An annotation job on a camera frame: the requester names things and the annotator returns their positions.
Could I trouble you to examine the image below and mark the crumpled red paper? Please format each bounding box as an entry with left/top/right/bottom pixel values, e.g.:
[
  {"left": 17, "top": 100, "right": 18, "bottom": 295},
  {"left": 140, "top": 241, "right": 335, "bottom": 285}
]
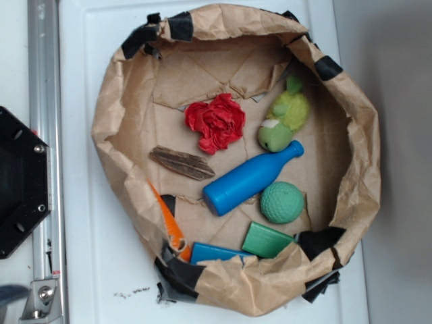
[{"left": 184, "top": 93, "right": 246, "bottom": 155}]

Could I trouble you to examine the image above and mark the brown bark piece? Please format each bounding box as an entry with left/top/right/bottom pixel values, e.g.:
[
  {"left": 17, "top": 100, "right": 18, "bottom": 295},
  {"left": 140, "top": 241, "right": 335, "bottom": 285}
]
[{"left": 149, "top": 145, "right": 215, "bottom": 181}]

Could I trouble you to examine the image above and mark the blue plastic bottle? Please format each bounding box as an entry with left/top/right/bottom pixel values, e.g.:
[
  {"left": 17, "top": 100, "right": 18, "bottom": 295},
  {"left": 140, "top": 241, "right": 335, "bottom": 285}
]
[{"left": 202, "top": 140, "right": 304, "bottom": 216}]

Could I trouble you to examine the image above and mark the brown paper bag bin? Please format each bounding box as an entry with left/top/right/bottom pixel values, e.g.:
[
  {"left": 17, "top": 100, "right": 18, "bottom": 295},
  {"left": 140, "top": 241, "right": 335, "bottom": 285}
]
[{"left": 91, "top": 4, "right": 381, "bottom": 317}]

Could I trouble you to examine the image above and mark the green dimpled ball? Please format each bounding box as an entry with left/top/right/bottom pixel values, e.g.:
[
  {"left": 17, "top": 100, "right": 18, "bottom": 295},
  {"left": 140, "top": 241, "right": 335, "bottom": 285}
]
[{"left": 260, "top": 182, "right": 304, "bottom": 224}]

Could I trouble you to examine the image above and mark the orange plastic carrot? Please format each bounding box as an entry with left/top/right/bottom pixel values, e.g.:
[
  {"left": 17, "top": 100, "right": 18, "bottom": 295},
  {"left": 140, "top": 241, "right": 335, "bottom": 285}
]
[{"left": 148, "top": 181, "right": 192, "bottom": 263}]

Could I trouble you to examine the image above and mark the green plush toy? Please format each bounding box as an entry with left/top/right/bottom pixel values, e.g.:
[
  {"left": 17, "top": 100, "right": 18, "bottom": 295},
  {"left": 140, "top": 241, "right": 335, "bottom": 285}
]
[{"left": 257, "top": 75, "right": 311, "bottom": 153}]

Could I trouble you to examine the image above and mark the blue block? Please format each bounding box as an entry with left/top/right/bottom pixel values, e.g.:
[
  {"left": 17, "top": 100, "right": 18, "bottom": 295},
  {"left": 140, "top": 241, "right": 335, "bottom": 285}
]
[{"left": 190, "top": 242, "right": 251, "bottom": 265}]

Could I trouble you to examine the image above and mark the green block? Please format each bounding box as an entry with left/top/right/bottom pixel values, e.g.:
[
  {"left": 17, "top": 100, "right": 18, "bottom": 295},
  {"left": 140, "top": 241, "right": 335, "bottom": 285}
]
[{"left": 242, "top": 221, "right": 296, "bottom": 259}]

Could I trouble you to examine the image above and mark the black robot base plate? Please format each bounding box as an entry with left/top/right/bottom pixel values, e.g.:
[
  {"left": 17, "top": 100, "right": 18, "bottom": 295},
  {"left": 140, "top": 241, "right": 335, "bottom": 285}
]
[{"left": 1, "top": 107, "right": 50, "bottom": 259}]

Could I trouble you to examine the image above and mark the aluminium rail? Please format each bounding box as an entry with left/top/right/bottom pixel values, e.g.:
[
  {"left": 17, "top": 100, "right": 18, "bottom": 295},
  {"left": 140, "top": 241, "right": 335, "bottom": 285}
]
[{"left": 28, "top": 1, "right": 66, "bottom": 280}]

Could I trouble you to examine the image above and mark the metal corner bracket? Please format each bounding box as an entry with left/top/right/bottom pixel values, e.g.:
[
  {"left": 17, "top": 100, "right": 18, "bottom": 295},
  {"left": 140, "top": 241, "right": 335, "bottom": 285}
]
[{"left": 19, "top": 279, "right": 62, "bottom": 323}]

